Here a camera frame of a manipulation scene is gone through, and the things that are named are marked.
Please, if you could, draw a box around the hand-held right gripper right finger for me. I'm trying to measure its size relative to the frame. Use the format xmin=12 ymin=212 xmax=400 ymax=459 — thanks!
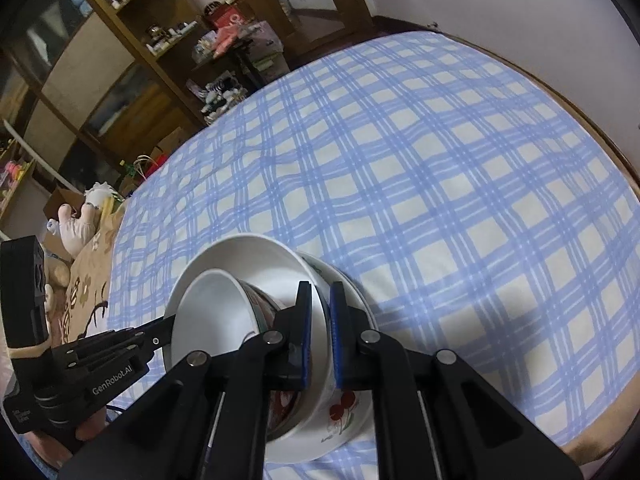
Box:
xmin=329 ymin=281 xmax=584 ymax=480

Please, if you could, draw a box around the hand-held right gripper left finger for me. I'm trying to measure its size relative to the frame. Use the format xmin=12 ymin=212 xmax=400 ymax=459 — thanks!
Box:
xmin=60 ymin=281 xmax=314 ymax=480

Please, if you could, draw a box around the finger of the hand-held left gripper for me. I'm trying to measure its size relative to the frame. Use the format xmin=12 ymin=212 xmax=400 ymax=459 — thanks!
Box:
xmin=106 ymin=313 xmax=177 ymax=345
xmin=125 ymin=336 xmax=174 ymax=362

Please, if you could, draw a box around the small red patterned bowl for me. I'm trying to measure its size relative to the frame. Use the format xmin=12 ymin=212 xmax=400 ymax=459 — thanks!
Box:
xmin=171 ymin=269 xmax=283 ymax=378

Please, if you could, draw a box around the plain white bowl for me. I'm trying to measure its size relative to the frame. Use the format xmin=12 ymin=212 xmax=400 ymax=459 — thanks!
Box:
xmin=164 ymin=234 xmax=333 ymax=433

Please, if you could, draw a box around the large white cherry-print plate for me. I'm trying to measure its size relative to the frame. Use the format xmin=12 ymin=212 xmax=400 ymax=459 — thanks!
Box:
xmin=265 ymin=252 xmax=375 ymax=464

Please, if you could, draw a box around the person's left hand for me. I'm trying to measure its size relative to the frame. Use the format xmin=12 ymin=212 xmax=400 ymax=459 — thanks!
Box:
xmin=75 ymin=406 xmax=107 ymax=442

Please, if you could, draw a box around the beige plush toy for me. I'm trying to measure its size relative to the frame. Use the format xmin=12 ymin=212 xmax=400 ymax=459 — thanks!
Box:
xmin=44 ymin=260 xmax=71 ymax=318

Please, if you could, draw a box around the cream plush doll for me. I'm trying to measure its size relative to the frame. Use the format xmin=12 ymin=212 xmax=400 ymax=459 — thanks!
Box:
xmin=56 ymin=202 xmax=99 ymax=257

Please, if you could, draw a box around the cardboard box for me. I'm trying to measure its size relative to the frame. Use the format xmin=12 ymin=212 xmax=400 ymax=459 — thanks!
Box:
xmin=150 ymin=127 xmax=190 ymax=161
xmin=44 ymin=187 xmax=86 ymax=216

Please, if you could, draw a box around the white shelf rack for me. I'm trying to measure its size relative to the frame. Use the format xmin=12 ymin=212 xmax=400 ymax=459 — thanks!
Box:
xmin=0 ymin=117 xmax=76 ymax=233

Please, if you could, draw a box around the white fluffy plush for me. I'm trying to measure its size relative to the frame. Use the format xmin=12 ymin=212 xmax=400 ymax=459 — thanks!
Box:
xmin=82 ymin=182 xmax=121 ymax=207

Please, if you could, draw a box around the red paper bag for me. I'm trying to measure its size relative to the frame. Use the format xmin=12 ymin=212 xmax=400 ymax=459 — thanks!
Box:
xmin=132 ymin=154 xmax=168 ymax=182

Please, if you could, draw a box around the wooden wardrobe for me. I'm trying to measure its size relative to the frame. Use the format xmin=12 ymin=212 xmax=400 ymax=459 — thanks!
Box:
xmin=0 ymin=0 xmax=221 ymax=221

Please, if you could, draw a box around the zebra plush toy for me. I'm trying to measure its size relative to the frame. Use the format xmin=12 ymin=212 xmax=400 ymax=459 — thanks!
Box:
xmin=189 ymin=74 xmax=246 ymax=111

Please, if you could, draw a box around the small dark table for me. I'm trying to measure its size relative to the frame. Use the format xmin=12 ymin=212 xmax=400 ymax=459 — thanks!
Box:
xmin=191 ymin=22 xmax=292 ymax=93

